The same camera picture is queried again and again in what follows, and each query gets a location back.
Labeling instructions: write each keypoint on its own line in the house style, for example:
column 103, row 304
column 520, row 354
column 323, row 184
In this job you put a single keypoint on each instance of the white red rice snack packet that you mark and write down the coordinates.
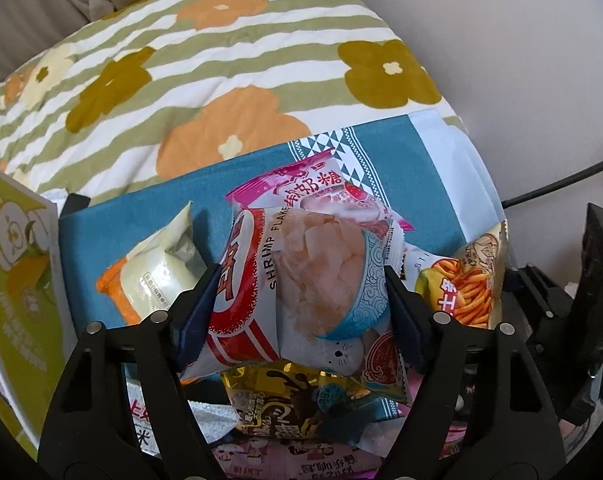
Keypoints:
column 144, row 420

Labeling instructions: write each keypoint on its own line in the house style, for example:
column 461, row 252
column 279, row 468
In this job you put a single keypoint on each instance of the pink candy packet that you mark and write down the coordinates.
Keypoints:
column 331, row 185

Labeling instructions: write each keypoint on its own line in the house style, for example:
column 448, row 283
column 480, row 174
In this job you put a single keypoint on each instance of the teal cloth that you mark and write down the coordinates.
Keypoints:
column 131, row 220

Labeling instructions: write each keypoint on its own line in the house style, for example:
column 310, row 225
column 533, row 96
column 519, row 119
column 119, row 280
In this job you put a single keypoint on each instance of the cream orange snack packet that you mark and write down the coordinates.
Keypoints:
column 156, row 270

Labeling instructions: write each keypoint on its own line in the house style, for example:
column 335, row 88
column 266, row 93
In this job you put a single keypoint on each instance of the green cardboard box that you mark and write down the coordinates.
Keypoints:
column 21, row 285

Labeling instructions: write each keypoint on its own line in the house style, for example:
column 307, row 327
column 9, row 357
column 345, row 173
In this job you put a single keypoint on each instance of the white red shrimp chips bag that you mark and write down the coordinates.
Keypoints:
column 306, row 270

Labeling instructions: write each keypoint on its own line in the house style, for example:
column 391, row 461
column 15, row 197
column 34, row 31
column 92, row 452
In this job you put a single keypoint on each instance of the grey upholstered headboard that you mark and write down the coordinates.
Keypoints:
column 31, row 25

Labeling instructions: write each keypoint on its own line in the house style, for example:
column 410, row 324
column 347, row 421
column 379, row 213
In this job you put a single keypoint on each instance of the white dark snack packet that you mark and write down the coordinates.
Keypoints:
column 421, row 260

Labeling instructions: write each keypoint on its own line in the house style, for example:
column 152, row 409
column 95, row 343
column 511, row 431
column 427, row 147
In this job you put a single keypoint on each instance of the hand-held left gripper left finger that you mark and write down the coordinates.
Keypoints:
column 197, row 310

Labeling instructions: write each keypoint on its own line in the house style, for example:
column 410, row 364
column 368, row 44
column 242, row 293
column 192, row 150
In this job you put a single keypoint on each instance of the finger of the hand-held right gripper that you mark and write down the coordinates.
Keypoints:
column 546, row 300

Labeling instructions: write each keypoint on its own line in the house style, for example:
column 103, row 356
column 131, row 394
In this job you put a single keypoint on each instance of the yellow fries snack packet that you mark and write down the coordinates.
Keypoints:
column 464, row 285

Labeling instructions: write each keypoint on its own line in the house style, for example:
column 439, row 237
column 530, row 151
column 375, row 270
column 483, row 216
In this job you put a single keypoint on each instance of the floral striped blanket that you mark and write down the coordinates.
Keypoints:
column 181, row 60

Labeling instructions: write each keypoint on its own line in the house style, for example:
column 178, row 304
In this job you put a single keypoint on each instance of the magenta snack packet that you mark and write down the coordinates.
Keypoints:
column 281, row 465

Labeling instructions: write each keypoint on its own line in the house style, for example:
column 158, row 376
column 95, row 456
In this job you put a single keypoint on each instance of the gold chocolate snack packet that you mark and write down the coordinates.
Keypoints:
column 281, row 400

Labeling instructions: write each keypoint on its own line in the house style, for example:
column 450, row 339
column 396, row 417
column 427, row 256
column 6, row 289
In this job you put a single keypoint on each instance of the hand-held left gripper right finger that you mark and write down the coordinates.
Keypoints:
column 406, row 320

